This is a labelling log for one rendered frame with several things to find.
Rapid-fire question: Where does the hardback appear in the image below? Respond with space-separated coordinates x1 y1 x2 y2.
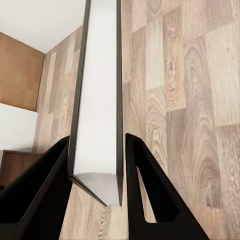
65 0 124 207

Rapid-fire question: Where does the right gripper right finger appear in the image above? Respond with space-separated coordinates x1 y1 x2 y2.
125 133 210 240

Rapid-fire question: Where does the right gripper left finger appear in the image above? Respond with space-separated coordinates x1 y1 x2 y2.
0 135 73 240

